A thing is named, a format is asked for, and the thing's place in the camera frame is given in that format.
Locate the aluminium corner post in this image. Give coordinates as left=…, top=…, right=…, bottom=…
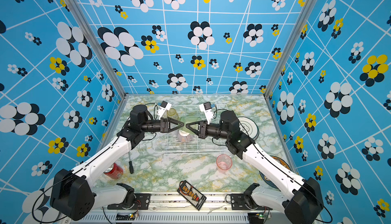
left=65, top=0, right=126, bottom=99
left=264, top=0, right=318, bottom=99

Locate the black connector box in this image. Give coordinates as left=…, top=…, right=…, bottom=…
left=177, top=180, right=207, bottom=211

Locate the yellow glass cup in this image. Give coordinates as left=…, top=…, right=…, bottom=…
left=167, top=108, right=179, bottom=120

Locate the aluminium corner post right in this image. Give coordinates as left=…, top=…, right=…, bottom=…
left=264, top=0, right=318, bottom=99

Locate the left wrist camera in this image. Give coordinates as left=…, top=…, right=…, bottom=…
left=157, top=101, right=172, bottom=119

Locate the white wire dish rack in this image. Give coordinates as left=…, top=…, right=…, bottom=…
left=153, top=105, right=226, bottom=154

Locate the pink glass cup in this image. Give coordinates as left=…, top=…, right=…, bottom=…
left=216, top=154, right=233, bottom=172

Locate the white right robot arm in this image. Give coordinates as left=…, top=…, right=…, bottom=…
left=186, top=111, right=324, bottom=224

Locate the aluminium corner post left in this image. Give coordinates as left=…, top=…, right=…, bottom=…
left=65, top=0, right=126, bottom=99

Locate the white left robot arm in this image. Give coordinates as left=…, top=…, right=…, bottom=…
left=50, top=104, right=184, bottom=221

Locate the black screwdriver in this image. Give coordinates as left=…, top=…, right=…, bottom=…
left=128, top=151, right=134, bottom=174

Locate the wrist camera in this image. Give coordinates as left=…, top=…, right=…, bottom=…
left=157, top=101, right=172, bottom=119
left=199, top=102, right=215, bottom=124

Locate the striped ceramic bowl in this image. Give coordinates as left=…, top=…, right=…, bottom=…
left=177, top=130, right=193, bottom=143

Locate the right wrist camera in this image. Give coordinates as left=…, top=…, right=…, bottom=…
left=199, top=102, right=215, bottom=124

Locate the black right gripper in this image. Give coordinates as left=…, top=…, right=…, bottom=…
left=187, top=120, right=233, bottom=143

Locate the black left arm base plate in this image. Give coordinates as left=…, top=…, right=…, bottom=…
left=107, top=193, right=151, bottom=210

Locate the aluminium front rail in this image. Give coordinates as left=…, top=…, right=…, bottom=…
left=57, top=191, right=324, bottom=224

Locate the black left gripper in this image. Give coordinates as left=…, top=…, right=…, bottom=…
left=141, top=117, right=183, bottom=134

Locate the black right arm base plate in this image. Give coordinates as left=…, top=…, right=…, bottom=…
left=229, top=193, right=252, bottom=211

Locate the green glass cup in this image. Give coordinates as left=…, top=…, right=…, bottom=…
left=180, top=116, right=197, bottom=133

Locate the round cartoon coaster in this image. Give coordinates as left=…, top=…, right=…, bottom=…
left=258, top=155, right=291, bottom=190

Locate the red soda can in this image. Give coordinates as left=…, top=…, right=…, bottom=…
left=104, top=163, right=123, bottom=180

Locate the plain white plate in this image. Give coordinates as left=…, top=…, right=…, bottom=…
left=238, top=117, right=260, bottom=140

